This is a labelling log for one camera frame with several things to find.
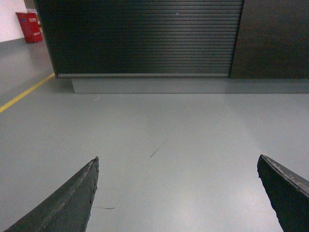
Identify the red fire equipment box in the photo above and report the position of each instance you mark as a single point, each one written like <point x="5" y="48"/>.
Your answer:
<point x="30" y="27"/>

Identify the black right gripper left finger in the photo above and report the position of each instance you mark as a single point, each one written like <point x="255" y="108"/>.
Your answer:
<point x="68" y="209"/>

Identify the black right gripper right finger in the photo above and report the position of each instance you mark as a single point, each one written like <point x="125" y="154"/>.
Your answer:
<point x="288" y="194"/>

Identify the dark roller shutter counter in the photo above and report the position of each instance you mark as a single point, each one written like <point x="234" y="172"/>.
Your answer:
<point x="178" y="46"/>

